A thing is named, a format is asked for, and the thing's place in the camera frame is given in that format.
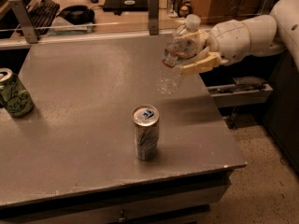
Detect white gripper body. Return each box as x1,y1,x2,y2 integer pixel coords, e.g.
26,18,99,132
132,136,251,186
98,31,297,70
206,20,250,66

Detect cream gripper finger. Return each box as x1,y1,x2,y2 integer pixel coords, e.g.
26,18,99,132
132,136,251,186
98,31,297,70
191,30,208,52
180,52,221,76

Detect clear plastic water bottle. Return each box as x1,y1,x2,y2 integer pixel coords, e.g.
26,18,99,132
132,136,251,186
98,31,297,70
157,14,202,94

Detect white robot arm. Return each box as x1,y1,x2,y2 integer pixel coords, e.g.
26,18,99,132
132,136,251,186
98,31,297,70
179,0,299,75

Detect silver redbull can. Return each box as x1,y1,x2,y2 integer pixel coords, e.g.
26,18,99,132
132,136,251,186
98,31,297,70
132,105,160,161

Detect green soda can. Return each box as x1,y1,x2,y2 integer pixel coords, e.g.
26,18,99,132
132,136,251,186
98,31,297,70
0,68,34,118

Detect small round brown object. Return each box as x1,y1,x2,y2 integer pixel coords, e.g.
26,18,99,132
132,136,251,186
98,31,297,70
178,6,190,18

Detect wooden cabinet box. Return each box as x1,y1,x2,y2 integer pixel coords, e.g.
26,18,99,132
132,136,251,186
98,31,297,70
191,0,263,24

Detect shiny cans on desk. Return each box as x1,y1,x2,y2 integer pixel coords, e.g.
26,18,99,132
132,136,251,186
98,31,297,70
166,0,182,17

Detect black laptop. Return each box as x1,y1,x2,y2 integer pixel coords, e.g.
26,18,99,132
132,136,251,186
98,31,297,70
103,0,148,11

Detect black headphones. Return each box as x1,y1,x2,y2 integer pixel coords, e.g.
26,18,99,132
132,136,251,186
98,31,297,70
59,5,94,25

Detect black keyboard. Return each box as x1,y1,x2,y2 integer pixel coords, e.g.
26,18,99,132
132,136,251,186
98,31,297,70
21,0,60,35

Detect middle metal rail bracket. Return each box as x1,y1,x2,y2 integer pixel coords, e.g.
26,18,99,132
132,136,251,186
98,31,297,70
148,0,159,35

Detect metal rail bracket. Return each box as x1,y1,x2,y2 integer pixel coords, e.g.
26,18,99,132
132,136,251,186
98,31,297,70
148,0,159,35
8,0,39,44
258,0,280,16

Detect right metal rail bracket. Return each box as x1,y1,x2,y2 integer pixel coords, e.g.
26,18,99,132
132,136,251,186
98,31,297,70
258,0,280,16

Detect grey drawer with handle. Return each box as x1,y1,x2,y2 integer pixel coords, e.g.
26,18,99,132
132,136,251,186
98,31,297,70
0,182,230,224

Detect left metal rail bracket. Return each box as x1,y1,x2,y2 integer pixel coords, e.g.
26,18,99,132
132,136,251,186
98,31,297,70
8,0,39,44

